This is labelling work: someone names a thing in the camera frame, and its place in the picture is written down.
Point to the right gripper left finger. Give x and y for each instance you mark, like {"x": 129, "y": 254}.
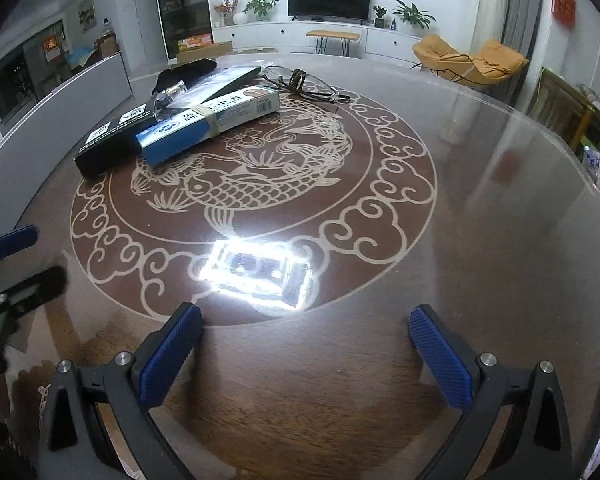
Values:
{"x": 74, "y": 441}

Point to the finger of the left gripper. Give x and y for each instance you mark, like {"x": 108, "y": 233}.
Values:
{"x": 17, "y": 240}
{"x": 33, "y": 292}

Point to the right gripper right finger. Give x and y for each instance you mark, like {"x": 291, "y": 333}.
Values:
{"x": 535, "y": 443}

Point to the black printed box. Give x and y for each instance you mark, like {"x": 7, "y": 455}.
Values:
{"x": 115, "y": 142}

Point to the clear plastic packet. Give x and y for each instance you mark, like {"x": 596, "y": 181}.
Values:
{"x": 218, "y": 83}

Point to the black fluffy scrunchie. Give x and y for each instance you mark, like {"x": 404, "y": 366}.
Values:
{"x": 188, "y": 73}

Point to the blue white box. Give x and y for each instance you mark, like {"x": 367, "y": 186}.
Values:
{"x": 202, "y": 122}

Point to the dark glass display cabinet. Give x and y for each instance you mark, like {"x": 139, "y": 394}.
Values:
{"x": 185, "y": 25}

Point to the red flower vase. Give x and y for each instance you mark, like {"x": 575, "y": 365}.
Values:
{"x": 226, "y": 10}

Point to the wooden side table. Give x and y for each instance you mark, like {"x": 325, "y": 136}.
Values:
{"x": 567, "y": 111}

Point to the green potted plant left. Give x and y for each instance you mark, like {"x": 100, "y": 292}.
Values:
{"x": 260, "y": 9}

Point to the green potted plant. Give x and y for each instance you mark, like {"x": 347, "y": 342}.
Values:
{"x": 418, "y": 22}
{"x": 260, "y": 9}

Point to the orange lounge chair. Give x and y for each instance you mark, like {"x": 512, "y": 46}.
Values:
{"x": 493, "y": 64}

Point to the white tv cabinet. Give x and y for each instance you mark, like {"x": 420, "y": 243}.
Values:
{"x": 356, "y": 41}

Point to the green potted plant right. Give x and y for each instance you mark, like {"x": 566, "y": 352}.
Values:
{"x": 418, "y": 22}

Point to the red wall hanging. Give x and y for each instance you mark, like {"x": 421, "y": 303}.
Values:
{"x": 565, "y": 11}

